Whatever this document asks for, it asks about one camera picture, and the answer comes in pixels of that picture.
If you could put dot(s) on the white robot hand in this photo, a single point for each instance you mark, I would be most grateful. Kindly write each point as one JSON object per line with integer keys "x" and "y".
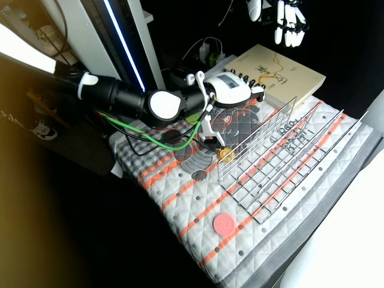
{"x": 288, "y": 37}
{"x": 228, "y": 90}

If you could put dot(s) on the beige book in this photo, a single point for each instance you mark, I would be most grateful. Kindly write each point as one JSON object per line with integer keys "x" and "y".
{"x": 300, "y": 75}

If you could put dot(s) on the green connector plug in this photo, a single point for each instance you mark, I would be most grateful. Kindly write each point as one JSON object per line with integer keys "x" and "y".
{"x": 213, "y": 58}

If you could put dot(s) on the white power adapter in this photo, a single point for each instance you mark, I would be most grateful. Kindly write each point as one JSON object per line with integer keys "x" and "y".
{"x": 205, "y": 49}

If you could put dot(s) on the green toy cookie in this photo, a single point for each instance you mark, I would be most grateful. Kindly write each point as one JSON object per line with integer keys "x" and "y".
{"x": 192, "y": 119}

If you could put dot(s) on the yellow toy cookie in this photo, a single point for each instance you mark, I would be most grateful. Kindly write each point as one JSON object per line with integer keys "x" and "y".
{"x": 225, "y": 154}

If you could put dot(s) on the brown toy cookie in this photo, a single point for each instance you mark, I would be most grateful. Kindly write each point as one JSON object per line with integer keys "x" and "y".
{"x": 172, "y": 135}

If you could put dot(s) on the pink toy cookie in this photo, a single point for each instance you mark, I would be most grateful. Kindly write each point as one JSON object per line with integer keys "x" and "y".
{"x": 224, "y": 224}

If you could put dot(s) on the white column with light strip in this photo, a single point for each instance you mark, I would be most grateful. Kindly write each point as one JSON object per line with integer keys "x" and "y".
{"x": 90, "y": 39}

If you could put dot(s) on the quilt with printed bear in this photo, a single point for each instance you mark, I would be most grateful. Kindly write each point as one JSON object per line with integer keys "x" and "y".
{"x": 270, "y": 240}

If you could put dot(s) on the white smooth panel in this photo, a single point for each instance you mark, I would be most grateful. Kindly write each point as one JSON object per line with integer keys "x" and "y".
{"x": 345, "y": 225}

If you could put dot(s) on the grey power strip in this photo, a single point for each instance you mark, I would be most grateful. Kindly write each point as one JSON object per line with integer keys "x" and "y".
{"x": 12, "y": 13}

